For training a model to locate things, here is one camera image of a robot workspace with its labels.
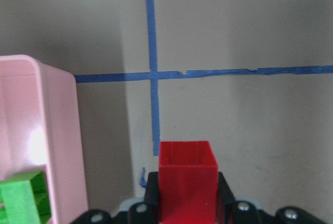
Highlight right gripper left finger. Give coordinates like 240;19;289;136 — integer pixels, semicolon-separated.
72;172;159;224

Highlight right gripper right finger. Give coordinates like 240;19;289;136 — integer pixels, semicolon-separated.
216;172;325;223

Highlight red toy block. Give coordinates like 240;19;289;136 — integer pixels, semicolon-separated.
158;141;218;223

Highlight green toy block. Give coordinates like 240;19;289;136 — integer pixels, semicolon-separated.
1;170;52;223

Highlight pink plastic box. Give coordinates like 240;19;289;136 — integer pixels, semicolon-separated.
1;55;88;223

